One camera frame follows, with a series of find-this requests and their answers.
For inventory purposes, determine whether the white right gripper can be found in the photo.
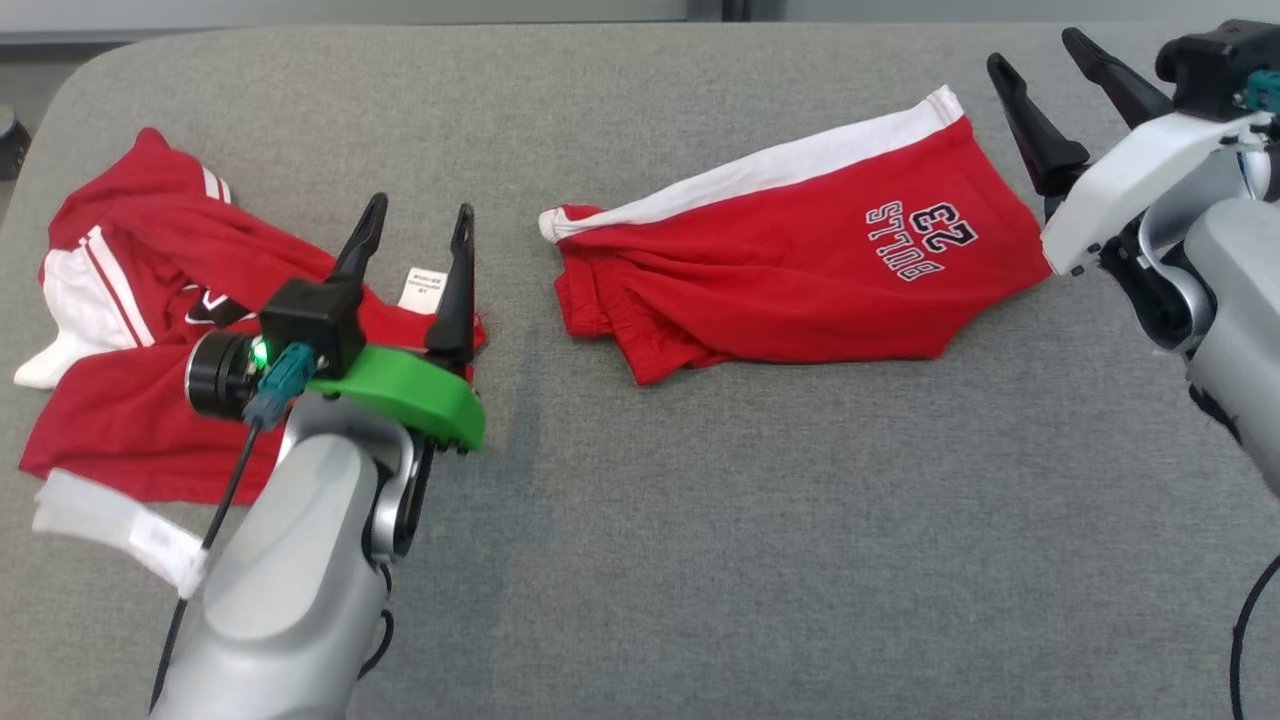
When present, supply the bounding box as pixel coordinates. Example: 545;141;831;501
986;27;1276;279

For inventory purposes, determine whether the white left cable tag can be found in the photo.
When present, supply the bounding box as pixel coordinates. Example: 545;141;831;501
33;470;209;601

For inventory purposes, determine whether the black left cable teal connector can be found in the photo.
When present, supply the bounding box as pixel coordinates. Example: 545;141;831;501
148;342;319;713

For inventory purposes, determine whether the red white Bulls jersey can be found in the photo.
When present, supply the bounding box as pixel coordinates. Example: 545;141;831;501
13;127;488;506

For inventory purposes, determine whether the black round floor object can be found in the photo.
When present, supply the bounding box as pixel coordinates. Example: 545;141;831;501
0;100;31;181

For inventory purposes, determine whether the red Bulls shorts white stripe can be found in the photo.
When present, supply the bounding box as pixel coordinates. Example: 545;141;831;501
538;85;1056;386

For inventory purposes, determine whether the black right cable teal connector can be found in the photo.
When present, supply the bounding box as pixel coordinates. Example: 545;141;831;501
1230;68;1280;720

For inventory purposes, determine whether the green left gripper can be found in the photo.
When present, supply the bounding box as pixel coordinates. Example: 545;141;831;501
308;193;488;454

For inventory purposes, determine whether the black cable teal connector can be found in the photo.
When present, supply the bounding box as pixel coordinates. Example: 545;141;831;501
148;342;319;713
1230;68;1280;720

